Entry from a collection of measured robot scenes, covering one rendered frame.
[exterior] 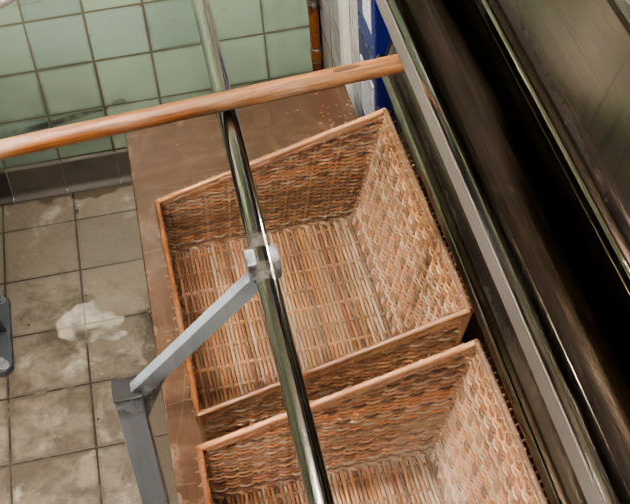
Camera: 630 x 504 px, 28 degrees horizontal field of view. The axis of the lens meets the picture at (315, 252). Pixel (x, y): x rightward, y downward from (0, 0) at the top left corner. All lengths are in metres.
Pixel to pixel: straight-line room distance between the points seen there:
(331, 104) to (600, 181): 1.59
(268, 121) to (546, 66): 1.45
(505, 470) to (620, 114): 0.75
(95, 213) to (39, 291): 0.31
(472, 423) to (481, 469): 0.08
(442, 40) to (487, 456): 0.68
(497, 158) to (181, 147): 1.45
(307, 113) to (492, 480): 1.17
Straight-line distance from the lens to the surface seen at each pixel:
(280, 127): 2.83
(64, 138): 1.89
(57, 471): 2.99
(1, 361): 3.19
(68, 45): 3.38
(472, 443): 2.03
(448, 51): 1.61
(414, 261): 2.26
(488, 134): 1.49
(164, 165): 2.77
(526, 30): 1.53
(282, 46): 3.46
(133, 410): 1.86
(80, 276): 3.39
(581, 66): 1.41
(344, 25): 2.93
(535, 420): 1.78
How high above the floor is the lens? 2.36
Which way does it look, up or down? 45 degrees down
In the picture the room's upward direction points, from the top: 5 degrees counter-clockwise
